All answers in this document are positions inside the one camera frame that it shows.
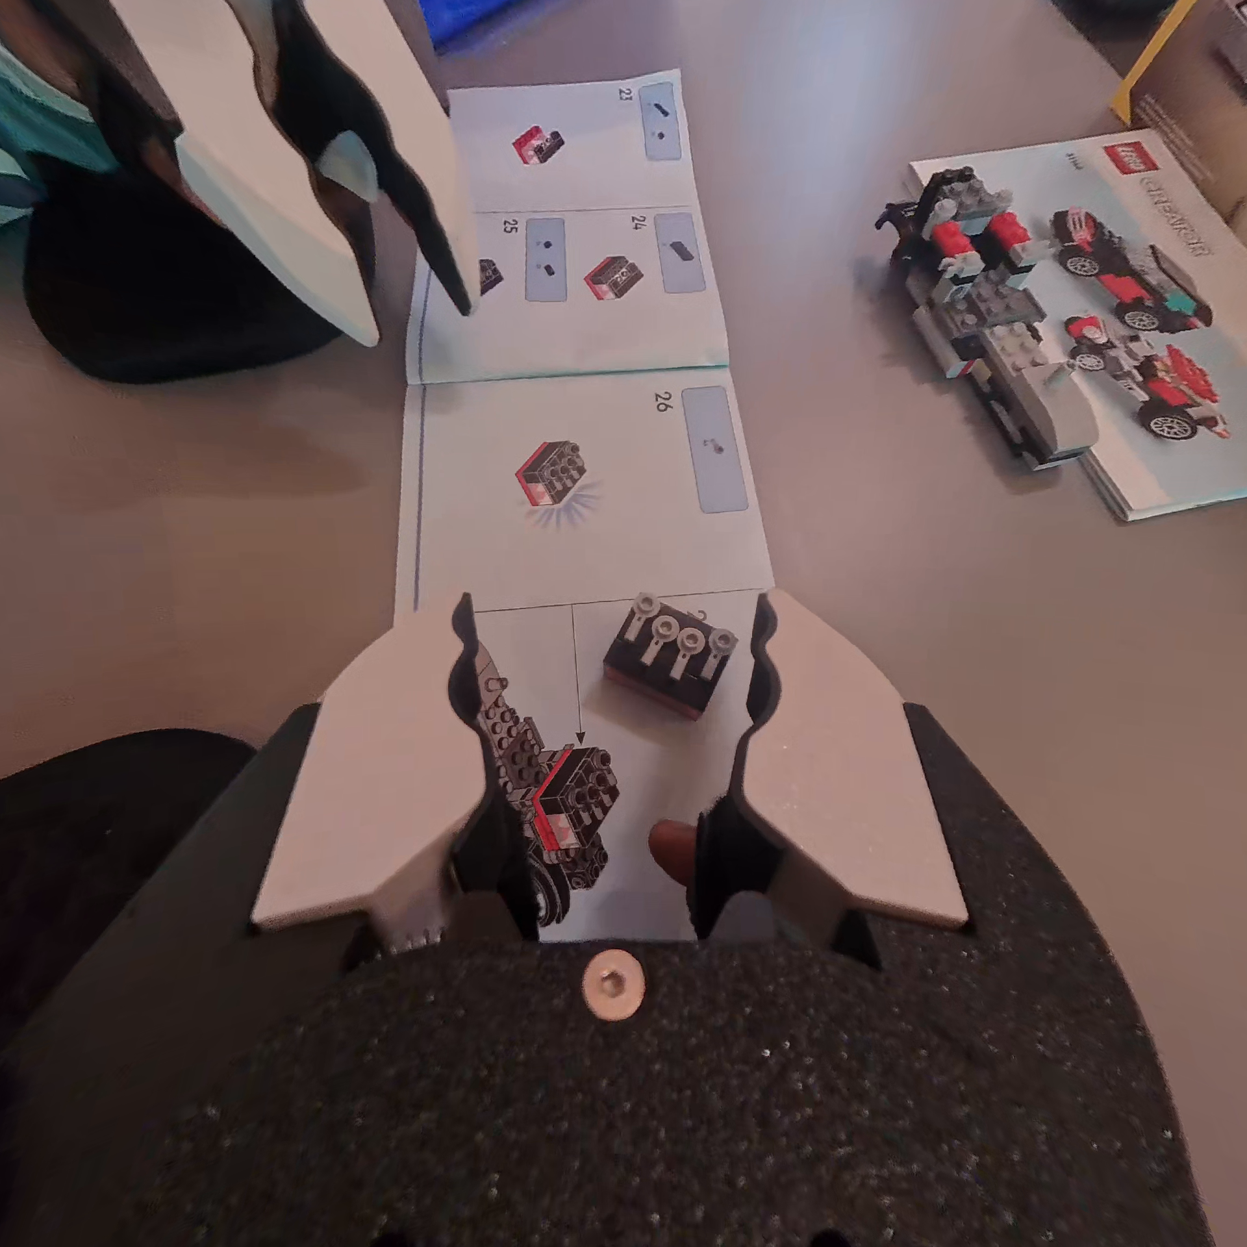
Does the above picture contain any step-page instruction booklet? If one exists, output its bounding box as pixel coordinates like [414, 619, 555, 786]
[395, 68, 775, 941]

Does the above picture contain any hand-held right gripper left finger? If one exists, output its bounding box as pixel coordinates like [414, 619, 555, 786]
[251, 592, 542, 951]

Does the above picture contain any large blue plastic bin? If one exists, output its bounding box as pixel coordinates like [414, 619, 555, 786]
[429, 0, 546, 55]

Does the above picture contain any car-cover instruction booklet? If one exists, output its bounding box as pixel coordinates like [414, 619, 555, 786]
[906, 126, 1247, 522]

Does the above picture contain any toy brick set box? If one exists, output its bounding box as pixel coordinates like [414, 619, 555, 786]
[1111, 0, 1247, 211]

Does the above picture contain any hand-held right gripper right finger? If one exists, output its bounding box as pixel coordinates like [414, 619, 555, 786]
[684, 586, 971, 944]

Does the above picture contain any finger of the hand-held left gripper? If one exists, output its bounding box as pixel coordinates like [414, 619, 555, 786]
[108, 0, 382, 349]
[273, 0, 481, 317]

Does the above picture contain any toy brick truck model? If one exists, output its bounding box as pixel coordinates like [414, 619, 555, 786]
[875, 166, 1102, 473]

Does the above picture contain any black toy brick block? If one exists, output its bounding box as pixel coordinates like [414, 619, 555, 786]
[603, 592, 739, 724]

